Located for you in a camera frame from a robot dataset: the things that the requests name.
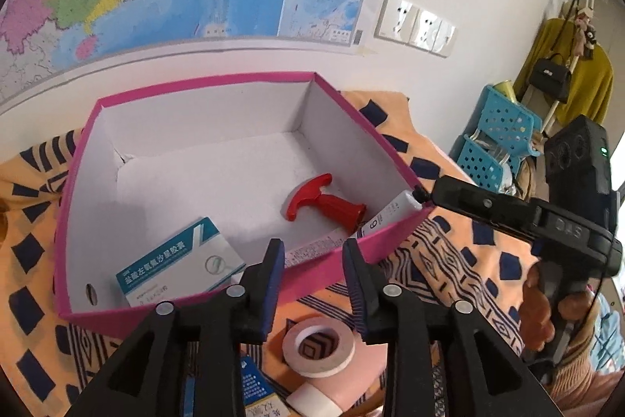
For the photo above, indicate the orange patterned blanket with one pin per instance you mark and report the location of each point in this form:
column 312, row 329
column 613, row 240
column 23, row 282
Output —
column 439, row 260

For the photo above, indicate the white coat rack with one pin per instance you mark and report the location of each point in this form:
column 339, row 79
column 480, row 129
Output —
column 554, row 114

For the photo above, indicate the small plush toy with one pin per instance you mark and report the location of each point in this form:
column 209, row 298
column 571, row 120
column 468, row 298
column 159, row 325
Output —
column 583, row 33

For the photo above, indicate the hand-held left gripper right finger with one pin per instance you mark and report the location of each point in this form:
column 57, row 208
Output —
column 359, row 295

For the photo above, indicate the person's right forearm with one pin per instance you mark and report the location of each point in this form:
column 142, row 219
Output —
column 586, row 390

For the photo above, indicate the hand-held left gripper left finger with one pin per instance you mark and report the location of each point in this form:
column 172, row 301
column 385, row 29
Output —
column 271, row 290

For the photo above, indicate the blue plastic basket rack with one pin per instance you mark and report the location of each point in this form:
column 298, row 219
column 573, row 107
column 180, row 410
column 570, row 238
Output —
column 503, row 124

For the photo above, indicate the yellow-green foil pack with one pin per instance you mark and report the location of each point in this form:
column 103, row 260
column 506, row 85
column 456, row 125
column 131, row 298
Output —
column 508, row 89

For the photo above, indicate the pink cardboard box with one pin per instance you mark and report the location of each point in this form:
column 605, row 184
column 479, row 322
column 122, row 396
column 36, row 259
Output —
column 195, row 163

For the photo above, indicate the pink lotion tube white cap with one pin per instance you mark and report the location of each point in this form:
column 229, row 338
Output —
column 361, row 378

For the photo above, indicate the white tape roll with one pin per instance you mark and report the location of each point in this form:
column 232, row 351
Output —
column 291, row 343

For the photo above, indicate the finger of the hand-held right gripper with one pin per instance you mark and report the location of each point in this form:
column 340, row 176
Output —
column 483, row 204

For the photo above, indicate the yellow hanging garment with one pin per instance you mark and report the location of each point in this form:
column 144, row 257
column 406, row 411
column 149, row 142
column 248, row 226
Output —
column 591, row 80

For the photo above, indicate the white wall switch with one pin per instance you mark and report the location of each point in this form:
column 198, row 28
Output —
column 445, row 40

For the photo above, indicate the blue white medicine box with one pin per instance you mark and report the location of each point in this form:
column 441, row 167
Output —
column 259, row 390

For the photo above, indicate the teal white medicine box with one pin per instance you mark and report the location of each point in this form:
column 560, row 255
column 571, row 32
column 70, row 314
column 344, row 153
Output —
column 171, row 265

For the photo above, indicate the white wall socket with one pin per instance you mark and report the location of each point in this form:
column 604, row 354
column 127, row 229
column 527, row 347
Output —
column 426, row 29
column 395, row 17

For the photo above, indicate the person's right hand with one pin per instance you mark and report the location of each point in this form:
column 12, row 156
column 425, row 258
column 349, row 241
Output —
column 534, row 309

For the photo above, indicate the light blue cloth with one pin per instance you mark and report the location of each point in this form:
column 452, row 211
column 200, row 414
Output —
column 610, row 339

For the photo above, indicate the small white ointment tube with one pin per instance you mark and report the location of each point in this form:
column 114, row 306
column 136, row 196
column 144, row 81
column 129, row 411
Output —
column 390, row 212

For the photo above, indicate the black handbag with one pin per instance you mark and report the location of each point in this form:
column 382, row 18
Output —
column 549, row 77

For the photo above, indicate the red plastic tool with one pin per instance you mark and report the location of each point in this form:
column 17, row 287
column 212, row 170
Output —
column 337, row 207

